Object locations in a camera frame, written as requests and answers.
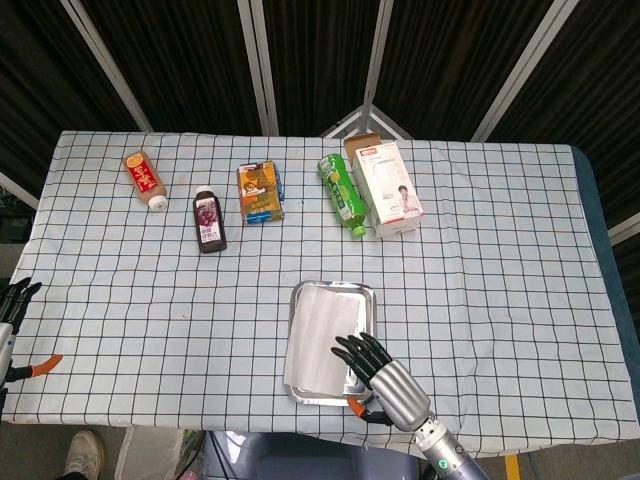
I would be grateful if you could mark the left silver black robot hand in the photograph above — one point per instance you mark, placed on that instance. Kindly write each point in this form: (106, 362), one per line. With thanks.
(5, 340)

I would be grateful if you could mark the black folding screen white frames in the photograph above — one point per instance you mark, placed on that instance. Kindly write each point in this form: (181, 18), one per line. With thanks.
(190, 60)

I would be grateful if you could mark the checked light blue tablecloth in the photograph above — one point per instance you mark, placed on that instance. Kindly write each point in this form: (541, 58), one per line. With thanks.
(150, 310)

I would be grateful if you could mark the white paper towel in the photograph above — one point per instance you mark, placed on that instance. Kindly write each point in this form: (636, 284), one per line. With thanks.
(320, 335)

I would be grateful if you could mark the green plastic drink bottle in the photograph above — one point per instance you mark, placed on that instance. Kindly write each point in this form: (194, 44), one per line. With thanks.
(342, 192)

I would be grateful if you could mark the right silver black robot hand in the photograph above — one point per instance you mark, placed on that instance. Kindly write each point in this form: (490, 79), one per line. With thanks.
(397, 390)

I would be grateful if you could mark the orange and blue snack package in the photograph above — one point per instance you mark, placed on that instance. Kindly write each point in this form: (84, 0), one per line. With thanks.
(260, 192)

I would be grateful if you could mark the white shoe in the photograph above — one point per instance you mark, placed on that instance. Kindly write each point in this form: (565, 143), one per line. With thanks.
(85, 452)

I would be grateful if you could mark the white metal screen foot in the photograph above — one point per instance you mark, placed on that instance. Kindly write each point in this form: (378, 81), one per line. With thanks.
(370, 120)

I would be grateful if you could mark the tan bottle with red label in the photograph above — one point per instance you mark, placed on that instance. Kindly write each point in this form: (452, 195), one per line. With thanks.
(142, 177)

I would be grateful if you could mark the metal tray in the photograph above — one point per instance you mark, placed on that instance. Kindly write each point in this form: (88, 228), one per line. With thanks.
(368, 310)

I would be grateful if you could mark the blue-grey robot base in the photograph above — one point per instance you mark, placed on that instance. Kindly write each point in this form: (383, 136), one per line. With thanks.
(310, 460)

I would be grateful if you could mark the white cardboard product box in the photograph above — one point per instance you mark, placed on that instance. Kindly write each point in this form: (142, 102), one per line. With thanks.
(387, 185)

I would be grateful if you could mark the dark grape juice bottle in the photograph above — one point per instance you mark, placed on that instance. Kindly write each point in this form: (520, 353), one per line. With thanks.
(209, 222)

